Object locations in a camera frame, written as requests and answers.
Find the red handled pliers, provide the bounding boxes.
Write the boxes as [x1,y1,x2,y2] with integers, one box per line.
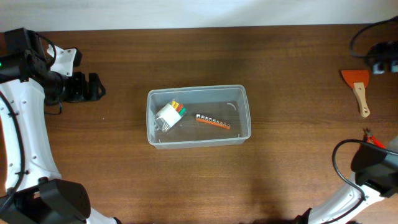
[363,128,386,149]

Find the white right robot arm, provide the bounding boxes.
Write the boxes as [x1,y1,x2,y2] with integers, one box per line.
[292,40,397,224]

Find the clear case of coloured bits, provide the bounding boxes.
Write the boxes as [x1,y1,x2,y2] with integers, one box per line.
[155,99,187,133]

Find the red scraper with wooden handle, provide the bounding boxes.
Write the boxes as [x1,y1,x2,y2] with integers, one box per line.
[340,70,370,118]

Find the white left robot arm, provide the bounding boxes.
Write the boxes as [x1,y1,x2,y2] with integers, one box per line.
[1,28,118,224]

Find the orange socket rail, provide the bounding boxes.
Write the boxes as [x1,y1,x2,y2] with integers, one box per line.
[195,114,231,129]

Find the clear plastic container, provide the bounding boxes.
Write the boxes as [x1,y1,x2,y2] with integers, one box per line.
[146,85,251,149]

